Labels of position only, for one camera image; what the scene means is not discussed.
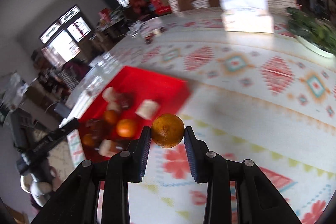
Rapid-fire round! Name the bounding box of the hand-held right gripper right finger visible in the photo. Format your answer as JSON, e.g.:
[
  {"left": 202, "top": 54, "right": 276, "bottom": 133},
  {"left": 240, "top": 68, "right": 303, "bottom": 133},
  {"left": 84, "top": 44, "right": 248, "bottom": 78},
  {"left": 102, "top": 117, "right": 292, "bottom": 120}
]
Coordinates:
[{"left": 183, "top": 126, "right": 302, "bottom": 224}]

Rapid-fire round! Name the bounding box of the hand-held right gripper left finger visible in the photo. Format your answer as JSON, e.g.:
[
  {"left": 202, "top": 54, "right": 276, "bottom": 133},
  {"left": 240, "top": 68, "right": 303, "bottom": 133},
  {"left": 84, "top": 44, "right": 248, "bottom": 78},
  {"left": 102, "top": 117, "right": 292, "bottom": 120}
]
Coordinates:
[{"left": 31, "top": 126, "right": 152, "bottom": 224}]

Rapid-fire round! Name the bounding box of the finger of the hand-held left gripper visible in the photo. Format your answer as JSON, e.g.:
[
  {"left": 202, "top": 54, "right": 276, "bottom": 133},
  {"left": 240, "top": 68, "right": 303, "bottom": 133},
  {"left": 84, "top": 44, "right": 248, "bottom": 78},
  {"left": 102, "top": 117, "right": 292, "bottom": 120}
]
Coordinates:
[{"left": 47, "top": 118, "right": 80, "bottom": 141}]

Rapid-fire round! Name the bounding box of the red jujube date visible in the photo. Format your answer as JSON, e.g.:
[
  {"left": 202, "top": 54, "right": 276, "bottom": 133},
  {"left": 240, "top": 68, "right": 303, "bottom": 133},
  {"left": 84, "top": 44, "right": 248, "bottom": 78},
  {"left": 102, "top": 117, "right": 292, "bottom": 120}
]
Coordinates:
[{"left": 113, "top": 140, "right": 132, "bottom": 151}]

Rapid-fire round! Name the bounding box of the small orange mandarin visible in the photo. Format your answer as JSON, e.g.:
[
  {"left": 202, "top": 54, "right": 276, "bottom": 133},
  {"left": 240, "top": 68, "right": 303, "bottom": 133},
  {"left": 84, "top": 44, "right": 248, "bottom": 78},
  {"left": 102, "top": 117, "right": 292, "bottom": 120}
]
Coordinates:
[{"left": 82, "top": 133, "right": 95, "bottom": 147}]

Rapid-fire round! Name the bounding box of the beige cake piece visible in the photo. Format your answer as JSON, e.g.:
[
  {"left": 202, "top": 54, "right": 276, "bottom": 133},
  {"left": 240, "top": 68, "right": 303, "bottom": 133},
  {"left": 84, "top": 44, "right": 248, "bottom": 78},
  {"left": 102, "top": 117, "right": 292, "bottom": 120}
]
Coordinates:
[
  {"left": 98, "top": 139, "right": 118, "bottom": 157},
  {"left": 135, "top": 99, "right": 160, "bottom": 119}
]

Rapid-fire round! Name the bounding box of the red plastic tray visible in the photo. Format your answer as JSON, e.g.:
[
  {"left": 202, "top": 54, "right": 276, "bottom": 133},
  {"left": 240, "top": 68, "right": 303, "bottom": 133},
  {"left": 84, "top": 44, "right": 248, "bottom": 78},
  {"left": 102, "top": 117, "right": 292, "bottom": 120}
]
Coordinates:
[{"left": 78, "top": 66, "right": 191, "bottom": 162}]

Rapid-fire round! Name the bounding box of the person's left hand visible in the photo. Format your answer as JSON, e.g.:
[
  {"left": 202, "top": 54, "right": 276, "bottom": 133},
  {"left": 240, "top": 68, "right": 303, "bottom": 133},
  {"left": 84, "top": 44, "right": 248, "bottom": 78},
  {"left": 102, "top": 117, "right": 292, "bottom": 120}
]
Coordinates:
[{"left": 20, "top": 174, "right": 57, "bottom": 208}]

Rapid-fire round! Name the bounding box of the patterned tablecloth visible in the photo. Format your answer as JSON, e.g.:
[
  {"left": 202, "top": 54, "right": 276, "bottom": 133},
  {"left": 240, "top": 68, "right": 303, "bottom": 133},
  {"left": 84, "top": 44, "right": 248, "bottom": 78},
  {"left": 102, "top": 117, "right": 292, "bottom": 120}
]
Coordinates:
[{"left": 60, "top": 7, "right": 336, "bottom": 224}]

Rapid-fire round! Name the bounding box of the dark framed window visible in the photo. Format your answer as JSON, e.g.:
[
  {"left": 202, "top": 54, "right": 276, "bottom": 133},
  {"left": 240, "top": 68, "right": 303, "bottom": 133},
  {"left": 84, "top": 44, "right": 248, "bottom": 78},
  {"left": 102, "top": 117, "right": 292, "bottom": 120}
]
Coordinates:
[{"left": 39, "top": 5, "right": 92, "bottom": 63}]

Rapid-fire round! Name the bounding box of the white plastic packet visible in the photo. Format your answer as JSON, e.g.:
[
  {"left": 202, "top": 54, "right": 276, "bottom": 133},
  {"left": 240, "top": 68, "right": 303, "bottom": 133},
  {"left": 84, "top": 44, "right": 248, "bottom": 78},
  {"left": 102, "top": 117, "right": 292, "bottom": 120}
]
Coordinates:
[{"left": 129, "top": 20, "right": 160, "bottom": 38}]

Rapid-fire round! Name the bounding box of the red gift box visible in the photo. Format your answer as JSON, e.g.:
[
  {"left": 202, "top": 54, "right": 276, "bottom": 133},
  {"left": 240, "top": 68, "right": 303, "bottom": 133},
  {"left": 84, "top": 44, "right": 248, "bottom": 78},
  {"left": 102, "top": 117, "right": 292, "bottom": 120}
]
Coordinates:
[{"left": 150, "top": 0, "right": 175, "bottom": 16}]

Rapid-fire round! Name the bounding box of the white tissue pack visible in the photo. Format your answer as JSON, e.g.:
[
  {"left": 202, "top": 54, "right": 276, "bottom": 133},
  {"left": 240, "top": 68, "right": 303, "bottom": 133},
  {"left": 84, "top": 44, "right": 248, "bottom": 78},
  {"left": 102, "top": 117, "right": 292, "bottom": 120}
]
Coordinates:
[{"left": 219, "top": 0, "right": 275, "bottom": 33}]

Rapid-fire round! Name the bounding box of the white plate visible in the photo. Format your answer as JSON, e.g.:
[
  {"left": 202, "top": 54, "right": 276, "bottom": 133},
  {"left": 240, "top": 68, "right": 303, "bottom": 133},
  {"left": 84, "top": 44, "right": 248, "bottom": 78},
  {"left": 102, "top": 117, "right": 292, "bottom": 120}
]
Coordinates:
[{"left": 295, "top": 35, "right": 336, "bottom": 59}]

